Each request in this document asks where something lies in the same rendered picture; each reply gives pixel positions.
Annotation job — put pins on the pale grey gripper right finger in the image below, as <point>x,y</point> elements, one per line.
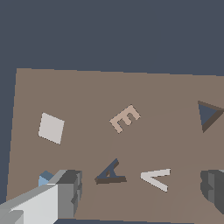
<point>214,186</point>

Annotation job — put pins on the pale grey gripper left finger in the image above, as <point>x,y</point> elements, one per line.
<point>55,192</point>

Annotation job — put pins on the brown slotted board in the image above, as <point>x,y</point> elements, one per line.
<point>122,96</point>

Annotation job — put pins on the blue cube block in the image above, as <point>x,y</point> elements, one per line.
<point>44,178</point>

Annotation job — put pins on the white letter V block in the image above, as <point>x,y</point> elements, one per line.
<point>156,178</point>

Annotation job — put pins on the white square block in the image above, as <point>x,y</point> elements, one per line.
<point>51,128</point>

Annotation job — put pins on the tan letter E block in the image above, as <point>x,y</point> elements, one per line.
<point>125,118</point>

